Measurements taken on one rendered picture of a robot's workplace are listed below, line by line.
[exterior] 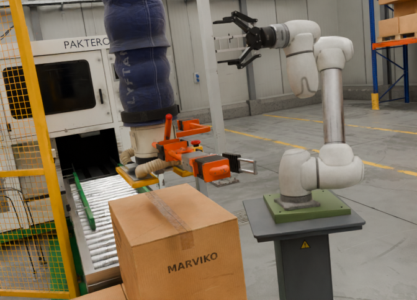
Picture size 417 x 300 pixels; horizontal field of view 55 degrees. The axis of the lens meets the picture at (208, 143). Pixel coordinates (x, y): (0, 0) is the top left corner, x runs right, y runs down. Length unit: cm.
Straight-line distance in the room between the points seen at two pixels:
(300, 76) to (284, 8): 1131
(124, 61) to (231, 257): 83
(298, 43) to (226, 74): 1023
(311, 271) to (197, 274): 75
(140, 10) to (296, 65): 60
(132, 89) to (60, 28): 937
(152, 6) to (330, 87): 97
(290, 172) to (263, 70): 1040
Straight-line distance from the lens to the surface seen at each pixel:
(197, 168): 110
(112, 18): 155
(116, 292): 202
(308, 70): 155
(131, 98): 153
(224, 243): 153
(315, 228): 187
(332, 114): 203
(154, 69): 152
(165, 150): 135
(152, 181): 149
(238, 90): 1191
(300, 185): 198
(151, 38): 153
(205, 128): 174
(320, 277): 214
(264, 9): 1248
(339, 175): 197
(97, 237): 275
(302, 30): 157
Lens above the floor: 149
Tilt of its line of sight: 10 degrees down
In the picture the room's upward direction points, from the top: 7 degrees counter-clockwise
